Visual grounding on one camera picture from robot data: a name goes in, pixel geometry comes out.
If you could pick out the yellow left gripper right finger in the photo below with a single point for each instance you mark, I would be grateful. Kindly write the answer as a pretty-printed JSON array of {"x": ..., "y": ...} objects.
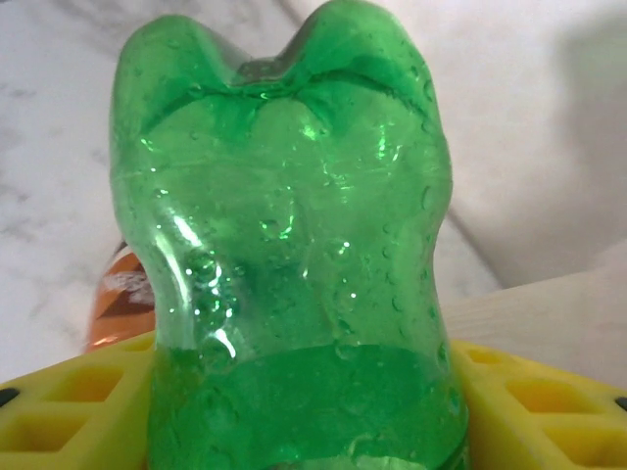
[{"x": 539, "y": 421}]

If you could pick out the green plastic bottle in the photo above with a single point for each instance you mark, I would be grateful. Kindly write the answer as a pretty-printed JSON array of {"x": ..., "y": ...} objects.
[{"x": 294, "y": 220}]

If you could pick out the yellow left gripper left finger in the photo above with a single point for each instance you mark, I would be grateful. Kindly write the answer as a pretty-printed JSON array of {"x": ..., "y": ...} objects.
[{"x": 59, "y": 416}]

